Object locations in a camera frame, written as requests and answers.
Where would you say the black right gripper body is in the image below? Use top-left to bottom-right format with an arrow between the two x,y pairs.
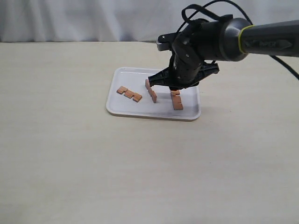
148,35 -> 220,90

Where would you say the notched wooden bar two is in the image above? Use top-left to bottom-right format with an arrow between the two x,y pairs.
171,90 -> 183,110

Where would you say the notched wooden bar one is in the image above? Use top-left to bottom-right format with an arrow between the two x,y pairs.
145,79 -> 157,103

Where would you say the notched wooden bar three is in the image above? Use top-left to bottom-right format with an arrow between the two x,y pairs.
116,86 -> 142,102

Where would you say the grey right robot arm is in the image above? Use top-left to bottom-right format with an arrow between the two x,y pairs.
148,18 -> 299,91

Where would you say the white plastic tray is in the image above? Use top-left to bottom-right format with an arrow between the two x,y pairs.
106,67 -> 201,121

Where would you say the white curtain backdrop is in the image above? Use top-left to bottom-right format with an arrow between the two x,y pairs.
0,0 -> 299,43

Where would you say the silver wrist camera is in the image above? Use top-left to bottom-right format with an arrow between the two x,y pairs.
156,33 -> 178,52

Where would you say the black cable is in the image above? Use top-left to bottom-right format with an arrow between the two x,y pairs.
175,0 -> 299,80

